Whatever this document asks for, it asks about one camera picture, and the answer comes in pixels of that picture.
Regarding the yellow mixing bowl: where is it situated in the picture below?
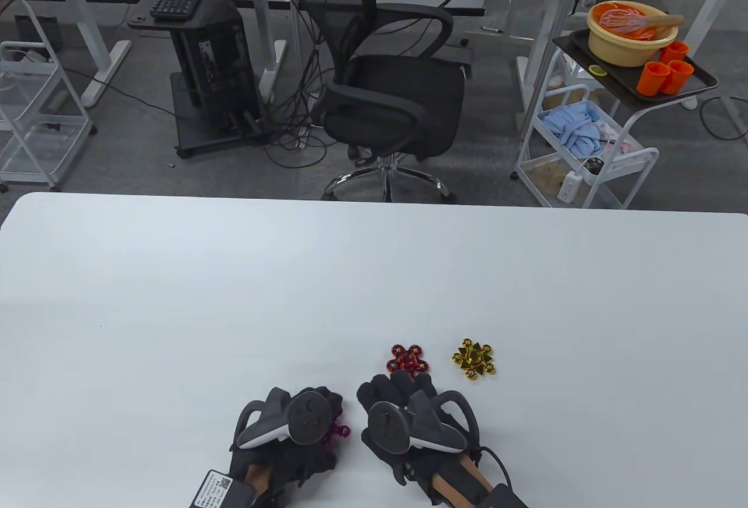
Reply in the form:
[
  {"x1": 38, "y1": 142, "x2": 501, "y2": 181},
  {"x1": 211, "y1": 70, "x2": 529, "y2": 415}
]
[{"x1": 587, "y1": 1, "x2": 680, "y2": 68}]

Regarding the black mesh office chair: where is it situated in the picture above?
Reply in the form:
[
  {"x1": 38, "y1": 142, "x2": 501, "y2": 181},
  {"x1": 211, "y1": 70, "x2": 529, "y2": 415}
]
[{"x1": 286, "y1": 0, "x2": 486, "y2": 203}]

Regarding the magenta fidget spinner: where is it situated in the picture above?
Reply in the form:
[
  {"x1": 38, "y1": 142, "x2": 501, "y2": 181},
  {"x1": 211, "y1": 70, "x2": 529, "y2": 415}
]
[{"x1": 320, "y1": 416, "x2": 351, "y2": 450}]

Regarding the grey controller on right glove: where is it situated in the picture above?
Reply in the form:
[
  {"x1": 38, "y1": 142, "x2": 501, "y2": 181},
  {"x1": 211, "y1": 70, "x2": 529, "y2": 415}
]
[{"x1": 368, "y1": 390, "x2": 481, "y2": 456}]

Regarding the white trolley with shelves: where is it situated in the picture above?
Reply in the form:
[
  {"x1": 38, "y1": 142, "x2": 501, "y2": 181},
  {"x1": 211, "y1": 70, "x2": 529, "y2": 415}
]
[{"x1": 510, "y1": 34, "x2": 721, "y2": 210}]

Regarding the black wrist camera with label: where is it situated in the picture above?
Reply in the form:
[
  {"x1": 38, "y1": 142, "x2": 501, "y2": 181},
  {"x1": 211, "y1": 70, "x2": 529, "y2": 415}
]
[{"x1": 187, "y1": 469, "x2": 258, "y2": 508}]

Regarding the black computer cart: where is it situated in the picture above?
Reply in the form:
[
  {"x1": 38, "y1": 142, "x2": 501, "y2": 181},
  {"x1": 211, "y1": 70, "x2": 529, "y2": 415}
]
[{"x1": 127, "y1": 0, "x2": 276, "y2": 160}]

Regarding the person's right hand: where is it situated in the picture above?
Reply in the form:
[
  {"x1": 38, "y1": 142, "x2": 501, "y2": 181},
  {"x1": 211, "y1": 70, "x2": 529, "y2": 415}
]
[{"x1": 356, "y1": 371, "x2": 482, "y2": 503}]

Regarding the person's left forearm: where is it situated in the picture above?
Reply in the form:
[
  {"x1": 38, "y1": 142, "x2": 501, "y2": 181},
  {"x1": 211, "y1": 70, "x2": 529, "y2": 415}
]
[{"x1": 244, "y1": 462, "x2": 271, "y2": 492}]

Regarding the grey controller on left glove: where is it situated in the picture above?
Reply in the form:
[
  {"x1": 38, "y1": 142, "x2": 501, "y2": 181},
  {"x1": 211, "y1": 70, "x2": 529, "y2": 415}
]
[{"x1": 236, "y1": 388, "x2": 335, "y2": 450}]

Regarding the bundle of black cables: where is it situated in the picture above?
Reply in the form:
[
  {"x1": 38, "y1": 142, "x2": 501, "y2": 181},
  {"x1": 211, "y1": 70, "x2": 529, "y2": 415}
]
[{"x1": 257, "y1": 0, "x2": 351, "y2": 170}]

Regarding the person's left hand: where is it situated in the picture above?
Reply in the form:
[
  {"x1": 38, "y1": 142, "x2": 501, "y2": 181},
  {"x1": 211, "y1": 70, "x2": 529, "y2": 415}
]
[{"x1": 230, "y1": 385, "x2": 345, "y2": 498}]

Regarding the white wire trolley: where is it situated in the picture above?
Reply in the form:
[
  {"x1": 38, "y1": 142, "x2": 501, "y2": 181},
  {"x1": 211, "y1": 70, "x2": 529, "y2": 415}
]
[{"x1": 0, "y1": 40, "x2": 98, "y2": 193}]

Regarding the person's right forearm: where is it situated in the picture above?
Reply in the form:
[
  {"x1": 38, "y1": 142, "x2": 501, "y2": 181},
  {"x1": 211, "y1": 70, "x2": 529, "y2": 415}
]
[{"x1": 439, "y1": 454, "x2": 496, "y2": 498}]

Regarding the white power strip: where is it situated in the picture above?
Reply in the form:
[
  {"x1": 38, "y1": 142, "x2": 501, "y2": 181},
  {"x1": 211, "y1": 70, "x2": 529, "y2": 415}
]
[{"x1": 556, "y1": 171, "x2": 586, "y2": 204}]

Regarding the gold fidget spinner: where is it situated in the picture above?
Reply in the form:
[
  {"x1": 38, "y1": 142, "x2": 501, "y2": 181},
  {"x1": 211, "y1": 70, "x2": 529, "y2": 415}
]
[{"x1": 451, "y1": 338, "x2": 499, "y2": 382}]

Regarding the white desk leg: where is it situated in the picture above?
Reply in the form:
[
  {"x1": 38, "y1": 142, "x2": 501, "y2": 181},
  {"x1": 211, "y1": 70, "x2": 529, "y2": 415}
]
[{"x1": 681, "y1": 0, "x2": 748, "y2": 112}]

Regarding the black tray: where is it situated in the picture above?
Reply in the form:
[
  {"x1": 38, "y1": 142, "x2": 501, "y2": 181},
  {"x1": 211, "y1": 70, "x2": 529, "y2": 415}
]
[{"x1": 552, "y1": 29, "x2": 720, "y2": 103}]

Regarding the light blue cloth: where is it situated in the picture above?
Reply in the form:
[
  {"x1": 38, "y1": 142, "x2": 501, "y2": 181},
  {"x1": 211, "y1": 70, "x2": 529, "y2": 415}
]
[{"x1": 542, "y1": 105, "x2": 604, "y2": 158}]

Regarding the black computer tower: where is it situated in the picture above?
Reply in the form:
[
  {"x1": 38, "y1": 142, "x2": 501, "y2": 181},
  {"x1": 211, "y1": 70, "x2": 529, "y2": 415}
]
[{"x1": 174, "y1": 2, "x2": 262, "y2": 137}]

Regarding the pink whisk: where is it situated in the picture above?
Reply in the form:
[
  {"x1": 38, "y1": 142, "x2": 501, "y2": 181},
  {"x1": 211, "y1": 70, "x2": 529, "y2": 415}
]
[{"x1": 598, "y1": 8, "x2": 647, "y2": 36}]

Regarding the grey controller on glove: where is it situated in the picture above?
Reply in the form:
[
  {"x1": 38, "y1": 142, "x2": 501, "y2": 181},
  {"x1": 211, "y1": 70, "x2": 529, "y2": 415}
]
[
  {"x1": 236, "y1": 388, "x2": 335, "y2": 450},
  {"x1": 368, "y1": 390, "x2": 481, "y2": 456}
]

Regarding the black floor cable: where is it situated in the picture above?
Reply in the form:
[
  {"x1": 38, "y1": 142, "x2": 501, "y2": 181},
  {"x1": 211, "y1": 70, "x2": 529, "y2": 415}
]
[{"x1": 698, "y1": 95, "x2": 748, "y2": 141}]

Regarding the red fidget spinner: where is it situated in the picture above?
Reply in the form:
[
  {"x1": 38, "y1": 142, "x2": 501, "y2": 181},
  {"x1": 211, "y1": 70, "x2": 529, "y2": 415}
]
[{"x1": 386, "y1": 344, "x2": 430, "y2": 378}]

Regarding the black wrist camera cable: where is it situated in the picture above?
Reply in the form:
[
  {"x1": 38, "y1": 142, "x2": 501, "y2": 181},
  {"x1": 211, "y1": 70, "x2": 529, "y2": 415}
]
[{"x1": 478, "y1": 445, "x2": 516, "y2": 488}]

